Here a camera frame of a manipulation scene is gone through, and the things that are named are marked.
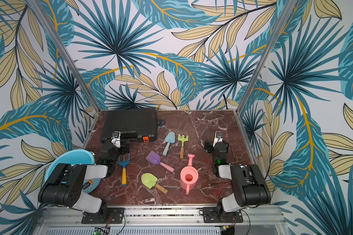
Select green toy rake wooden handle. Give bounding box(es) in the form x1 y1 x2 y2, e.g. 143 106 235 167
178 135 189 160

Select purple toy scoop pink handle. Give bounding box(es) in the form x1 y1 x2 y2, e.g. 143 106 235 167
146 151 175 173

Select pink toy watering can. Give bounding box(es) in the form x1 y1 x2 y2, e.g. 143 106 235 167
179 154 199 195

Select teal toy trowel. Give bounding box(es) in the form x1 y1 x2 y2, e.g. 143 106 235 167
162 132 175 156

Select green toy shovel wooden handle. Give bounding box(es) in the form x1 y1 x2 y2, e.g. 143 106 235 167
141 173 168 194

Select light blue plastic bucket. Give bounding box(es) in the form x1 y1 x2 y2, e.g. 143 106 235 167
44 149 101 193

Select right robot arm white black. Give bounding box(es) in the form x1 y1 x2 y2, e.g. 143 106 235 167
203 141 271 223

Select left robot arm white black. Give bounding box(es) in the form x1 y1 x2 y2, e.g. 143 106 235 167
38 141 130 224

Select black plastic tool case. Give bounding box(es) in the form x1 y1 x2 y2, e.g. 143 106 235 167
101 108 158 143

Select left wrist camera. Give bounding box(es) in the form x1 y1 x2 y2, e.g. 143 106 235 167
111 131 121 148

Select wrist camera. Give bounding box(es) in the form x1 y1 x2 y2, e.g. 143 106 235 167
111 131 121 148
213 131 223 147

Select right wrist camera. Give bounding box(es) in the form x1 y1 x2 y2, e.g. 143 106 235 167
213 131 223 147

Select blue toy fork yellow handle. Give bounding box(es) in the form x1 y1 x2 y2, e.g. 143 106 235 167
118 153 130 186

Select blue handled scissors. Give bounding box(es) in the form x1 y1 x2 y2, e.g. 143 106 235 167
157 119 165 132

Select red black cable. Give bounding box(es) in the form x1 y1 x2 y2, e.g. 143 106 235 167
208 181 232 194

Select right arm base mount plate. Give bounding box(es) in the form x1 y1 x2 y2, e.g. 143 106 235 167
201 207 243 223

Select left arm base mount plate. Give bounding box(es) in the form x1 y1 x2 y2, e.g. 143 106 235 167
81 208 125 224

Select aluminium front rail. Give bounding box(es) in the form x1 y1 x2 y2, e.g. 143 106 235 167
33 204 291 235

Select left aluminium corner post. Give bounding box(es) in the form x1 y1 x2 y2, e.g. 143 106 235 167
28 0 101 113

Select aluminium corner post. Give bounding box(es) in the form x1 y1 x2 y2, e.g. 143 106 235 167
28 0 101 113
236 0 297 116

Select right aluminium corner post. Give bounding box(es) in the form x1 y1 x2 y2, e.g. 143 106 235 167
236 0 297 116

